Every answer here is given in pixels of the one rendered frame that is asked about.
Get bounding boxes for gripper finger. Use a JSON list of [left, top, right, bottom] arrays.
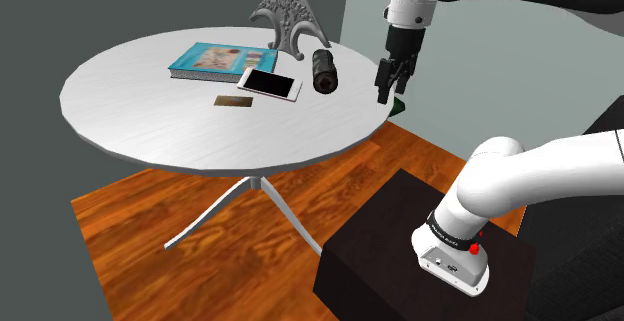
[[374, 58, 398, 106], [395, 59, 417, 95]]

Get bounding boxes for black cylinder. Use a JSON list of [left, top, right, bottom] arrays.
[[311, 48, 340, 95]]

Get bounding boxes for white smartphone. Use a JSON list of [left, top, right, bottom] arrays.
[[236, 66, 304, 103]]

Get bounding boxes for grey triangular ornament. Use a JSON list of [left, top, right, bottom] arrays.
[[248, 0, 332, 62]]

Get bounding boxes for brown card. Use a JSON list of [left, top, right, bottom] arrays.
[[213, 95, 255, 109]]

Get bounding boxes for teal book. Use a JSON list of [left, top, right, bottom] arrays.
[[167, 41, 280, 84]]

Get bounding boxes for dark robot stand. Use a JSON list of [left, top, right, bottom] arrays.
[[312, 168, 537, 321]]

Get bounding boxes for round white table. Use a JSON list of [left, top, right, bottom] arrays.
[[59, 26, 395, 258]]

